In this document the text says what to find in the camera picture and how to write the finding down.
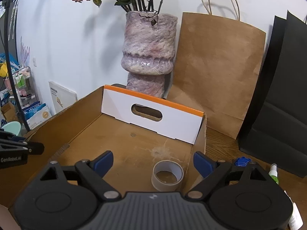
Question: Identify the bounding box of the wall socket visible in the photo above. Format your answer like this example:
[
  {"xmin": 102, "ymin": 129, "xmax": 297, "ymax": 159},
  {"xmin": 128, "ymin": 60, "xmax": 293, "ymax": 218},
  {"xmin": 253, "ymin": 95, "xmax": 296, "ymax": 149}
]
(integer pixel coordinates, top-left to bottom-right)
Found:
[{"xmin": 32, "ymin": 57, "xmax": 37, "ymax": 67}]

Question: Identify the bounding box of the blue jar lid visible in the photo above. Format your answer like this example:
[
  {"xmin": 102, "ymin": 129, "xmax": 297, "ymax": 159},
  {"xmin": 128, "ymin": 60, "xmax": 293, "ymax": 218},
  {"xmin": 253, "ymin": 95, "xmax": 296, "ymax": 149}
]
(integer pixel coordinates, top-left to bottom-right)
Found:
[{"xmin": 234, "ymin": 157, "xmax": 251, "ymax": 167}]

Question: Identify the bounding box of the black paper bag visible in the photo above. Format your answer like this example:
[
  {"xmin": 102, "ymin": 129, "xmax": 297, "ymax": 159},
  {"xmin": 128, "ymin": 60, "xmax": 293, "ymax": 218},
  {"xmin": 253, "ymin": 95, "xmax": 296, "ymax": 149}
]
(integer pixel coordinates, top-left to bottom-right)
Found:
[{"xmin": 237, "ymin": 12, "xmax": 306, "ymax": 177}]

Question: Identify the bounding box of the white wall panel board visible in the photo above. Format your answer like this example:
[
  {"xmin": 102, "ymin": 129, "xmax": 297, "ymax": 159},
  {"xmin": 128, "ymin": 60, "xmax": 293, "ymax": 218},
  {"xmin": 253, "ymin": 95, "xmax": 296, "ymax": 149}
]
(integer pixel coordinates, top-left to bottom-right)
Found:
[{"xmin": 49, "ymin": 81, "xmax": 78, "ymax": 114}]

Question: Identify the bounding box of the mint green basin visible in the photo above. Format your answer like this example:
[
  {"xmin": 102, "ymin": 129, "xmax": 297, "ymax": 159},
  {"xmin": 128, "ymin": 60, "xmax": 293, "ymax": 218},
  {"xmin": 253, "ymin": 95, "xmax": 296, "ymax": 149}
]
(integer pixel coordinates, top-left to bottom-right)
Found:
[{"xmin": 2, "ymin": 121, "xmax": 21, "ymax": 136}]

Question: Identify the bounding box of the tape roll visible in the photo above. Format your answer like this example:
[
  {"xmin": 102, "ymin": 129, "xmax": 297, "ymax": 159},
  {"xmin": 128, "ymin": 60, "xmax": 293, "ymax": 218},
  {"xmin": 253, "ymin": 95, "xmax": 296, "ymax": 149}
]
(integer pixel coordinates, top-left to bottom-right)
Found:
[{"xmin": 151, "ymin": 160, "xmax": 184, "ymax": 192}]

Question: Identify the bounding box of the cardboard tray box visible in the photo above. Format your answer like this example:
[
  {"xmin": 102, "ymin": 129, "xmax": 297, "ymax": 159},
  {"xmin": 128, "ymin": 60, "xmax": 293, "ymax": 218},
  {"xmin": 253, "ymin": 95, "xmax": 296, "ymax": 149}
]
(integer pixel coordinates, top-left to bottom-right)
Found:
[{"xmin": 1, "ymin": 85, "xmax": 207, "ymax": 229}]

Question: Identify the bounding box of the metal storage rack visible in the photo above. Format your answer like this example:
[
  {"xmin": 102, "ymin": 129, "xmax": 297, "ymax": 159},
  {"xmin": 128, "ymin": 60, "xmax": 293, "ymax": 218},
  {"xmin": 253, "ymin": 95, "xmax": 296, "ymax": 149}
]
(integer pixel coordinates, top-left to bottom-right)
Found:
[{"xmin": 12, "ymin": 67, "xmax": 39, "ymax": 109}]

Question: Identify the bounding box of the black tripod stand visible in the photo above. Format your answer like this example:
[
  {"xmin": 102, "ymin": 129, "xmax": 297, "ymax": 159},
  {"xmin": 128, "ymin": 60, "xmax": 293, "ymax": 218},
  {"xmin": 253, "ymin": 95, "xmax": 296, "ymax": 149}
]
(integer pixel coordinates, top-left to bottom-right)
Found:
[{"xmin": 4, "ymin": 0, "xmax": 31, "ymax": 132}]

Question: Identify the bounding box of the blue white package bag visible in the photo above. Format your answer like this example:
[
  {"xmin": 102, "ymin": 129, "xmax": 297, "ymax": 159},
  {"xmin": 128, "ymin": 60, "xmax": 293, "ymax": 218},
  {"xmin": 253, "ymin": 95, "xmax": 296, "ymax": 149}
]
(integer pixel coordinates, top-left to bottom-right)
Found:
[{"xmin": 23, "ymin": 101, "xmax": 51, "ymax": 129}]

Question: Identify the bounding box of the white spray bottle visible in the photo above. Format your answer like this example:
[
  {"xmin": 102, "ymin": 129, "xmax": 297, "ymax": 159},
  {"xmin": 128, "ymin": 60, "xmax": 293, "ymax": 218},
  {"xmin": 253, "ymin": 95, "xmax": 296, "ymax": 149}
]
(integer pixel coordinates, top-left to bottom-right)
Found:
[{"xmin": 284, "ymin": 191, "xmax": 303, "ymax": 230}]

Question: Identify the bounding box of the green spray bottle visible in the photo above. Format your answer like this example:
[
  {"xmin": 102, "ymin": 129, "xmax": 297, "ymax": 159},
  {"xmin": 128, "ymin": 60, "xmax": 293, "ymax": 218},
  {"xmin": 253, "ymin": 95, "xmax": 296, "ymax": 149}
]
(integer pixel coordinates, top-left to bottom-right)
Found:
[{"xmin": 268, "ymin": 163, "xmax": 279, "ymax": 184}]

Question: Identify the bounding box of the purple textured vase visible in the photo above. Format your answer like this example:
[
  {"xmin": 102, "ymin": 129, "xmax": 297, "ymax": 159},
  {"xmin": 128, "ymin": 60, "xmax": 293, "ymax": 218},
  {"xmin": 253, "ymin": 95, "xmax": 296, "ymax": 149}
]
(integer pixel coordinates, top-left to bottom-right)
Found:
[{"xmin": 121, "ymin": 11, "xmax": 178, "ymax": 98}]

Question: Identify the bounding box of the brown paper bag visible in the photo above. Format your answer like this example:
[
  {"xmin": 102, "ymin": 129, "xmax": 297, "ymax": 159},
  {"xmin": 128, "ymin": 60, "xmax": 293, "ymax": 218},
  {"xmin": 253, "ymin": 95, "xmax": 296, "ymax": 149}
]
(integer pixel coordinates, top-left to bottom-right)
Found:
[{"xmin": 168, "ymin": 0, "xmax": 266, "ymax": 138}]

